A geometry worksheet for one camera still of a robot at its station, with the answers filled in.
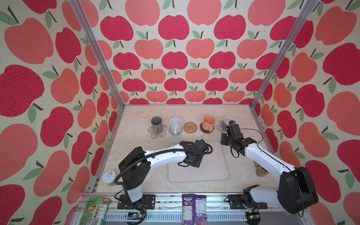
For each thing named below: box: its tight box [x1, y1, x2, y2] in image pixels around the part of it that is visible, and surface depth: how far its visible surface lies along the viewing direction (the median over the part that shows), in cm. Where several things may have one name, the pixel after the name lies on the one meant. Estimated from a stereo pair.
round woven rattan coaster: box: [182, 121, 198, 134], surface depth 109 cm
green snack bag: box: [79, 196, 111, 225], surface depth 72 cm
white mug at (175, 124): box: [169, 117, 183, 135], surface depth 100 cm
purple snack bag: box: [181, 194, 208, 225], surface depth 72 cm
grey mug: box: [150, 116, 164, 135], surface depth 98 cm
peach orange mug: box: [202, 114, 216, 133], surface depth 101 cm
